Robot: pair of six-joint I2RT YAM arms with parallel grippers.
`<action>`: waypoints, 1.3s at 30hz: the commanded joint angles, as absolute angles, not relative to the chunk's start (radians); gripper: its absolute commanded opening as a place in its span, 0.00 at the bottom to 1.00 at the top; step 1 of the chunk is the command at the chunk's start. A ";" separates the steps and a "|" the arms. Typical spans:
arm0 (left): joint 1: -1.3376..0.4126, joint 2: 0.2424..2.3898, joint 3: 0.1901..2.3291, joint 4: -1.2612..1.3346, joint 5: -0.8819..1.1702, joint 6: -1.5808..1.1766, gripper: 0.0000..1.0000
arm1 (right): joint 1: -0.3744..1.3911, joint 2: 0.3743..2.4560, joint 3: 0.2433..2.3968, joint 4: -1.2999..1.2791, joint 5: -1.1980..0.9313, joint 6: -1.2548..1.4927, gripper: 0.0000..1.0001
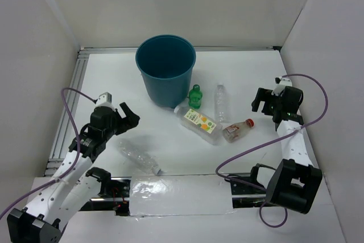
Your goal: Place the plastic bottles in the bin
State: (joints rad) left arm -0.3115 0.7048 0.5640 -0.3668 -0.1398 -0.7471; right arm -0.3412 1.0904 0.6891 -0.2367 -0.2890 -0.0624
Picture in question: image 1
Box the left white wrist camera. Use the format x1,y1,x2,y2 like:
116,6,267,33
95,92,115,110

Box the clear bottle white cap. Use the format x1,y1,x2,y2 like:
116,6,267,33
214,83,230,123

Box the green plastic bottle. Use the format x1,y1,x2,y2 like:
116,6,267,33
188,84,203,109

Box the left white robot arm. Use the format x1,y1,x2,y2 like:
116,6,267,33
7,102,140,242

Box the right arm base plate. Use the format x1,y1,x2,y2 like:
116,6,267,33
225,168,266,209

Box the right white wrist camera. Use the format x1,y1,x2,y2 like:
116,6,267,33
271,76,292,96

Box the teal plastic bin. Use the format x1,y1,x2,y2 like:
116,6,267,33
135,35,196,108

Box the crushed clear plastic bottle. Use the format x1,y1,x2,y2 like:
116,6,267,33
118,139,162,176

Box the small bottle red cap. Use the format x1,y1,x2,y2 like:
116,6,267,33
222,118,254,143

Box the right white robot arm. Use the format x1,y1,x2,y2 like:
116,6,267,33
248,84,322,214

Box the pineapple juice labelled bottle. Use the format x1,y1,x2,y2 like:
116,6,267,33
173,105,222,145

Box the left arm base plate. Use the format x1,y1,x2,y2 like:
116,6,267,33
80,177,131,217

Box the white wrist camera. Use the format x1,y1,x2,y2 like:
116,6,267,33
95,92,115,110
271,76,292,96

